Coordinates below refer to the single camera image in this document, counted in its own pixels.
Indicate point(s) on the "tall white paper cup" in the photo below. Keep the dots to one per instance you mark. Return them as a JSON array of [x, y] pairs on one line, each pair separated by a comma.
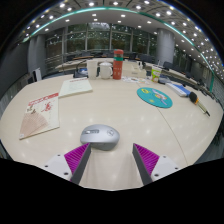
[[92, 69]]

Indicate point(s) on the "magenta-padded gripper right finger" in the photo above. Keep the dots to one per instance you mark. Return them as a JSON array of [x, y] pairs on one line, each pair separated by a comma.
[[147, 160]]

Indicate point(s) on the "red bottle with green band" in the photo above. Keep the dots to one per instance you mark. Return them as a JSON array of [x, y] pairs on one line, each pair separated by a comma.
[[118, 66]]

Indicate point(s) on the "black conference microphone unit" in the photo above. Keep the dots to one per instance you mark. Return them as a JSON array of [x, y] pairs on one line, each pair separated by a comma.
[[164, 80], [80, 74]]

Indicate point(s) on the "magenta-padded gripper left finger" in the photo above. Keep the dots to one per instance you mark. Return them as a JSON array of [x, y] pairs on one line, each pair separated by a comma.
[[76, 159]]

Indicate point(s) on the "red printed fan magazine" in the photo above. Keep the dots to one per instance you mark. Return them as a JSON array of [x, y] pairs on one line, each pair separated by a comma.
[[40, 115]]

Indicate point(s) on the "colourful sticker sheet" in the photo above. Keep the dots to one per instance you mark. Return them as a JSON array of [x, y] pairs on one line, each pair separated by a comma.
[[132, 79]]

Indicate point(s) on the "black foam-tipped microphone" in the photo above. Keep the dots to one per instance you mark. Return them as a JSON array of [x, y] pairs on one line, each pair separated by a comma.
[[193, 97]]

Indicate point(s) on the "white lidded mug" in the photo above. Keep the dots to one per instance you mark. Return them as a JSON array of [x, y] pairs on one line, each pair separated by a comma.
[[105, 70]]

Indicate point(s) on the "green printed paper drink cup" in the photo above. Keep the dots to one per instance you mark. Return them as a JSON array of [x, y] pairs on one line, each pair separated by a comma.
[[156, 75]]

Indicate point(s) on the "blue and white book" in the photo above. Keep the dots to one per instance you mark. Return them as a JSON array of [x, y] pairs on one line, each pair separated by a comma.
[[178, 90]]

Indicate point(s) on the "white paper booklet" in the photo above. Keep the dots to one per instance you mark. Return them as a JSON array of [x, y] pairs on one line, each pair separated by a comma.
[[75, 87]]

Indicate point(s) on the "silver grey computer mouse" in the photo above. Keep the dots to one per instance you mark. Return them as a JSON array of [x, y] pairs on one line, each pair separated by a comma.
[[100, 136]]

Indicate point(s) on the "ceiling spot lights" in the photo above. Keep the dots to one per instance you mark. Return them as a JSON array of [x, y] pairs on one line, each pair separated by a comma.
[[115, 3]]

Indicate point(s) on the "dark office chairs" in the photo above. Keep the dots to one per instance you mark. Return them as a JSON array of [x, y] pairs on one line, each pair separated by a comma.
[[143, 58]]

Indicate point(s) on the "round teal printed mouse pad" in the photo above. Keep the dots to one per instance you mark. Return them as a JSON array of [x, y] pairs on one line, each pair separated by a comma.
[[154, 97]]

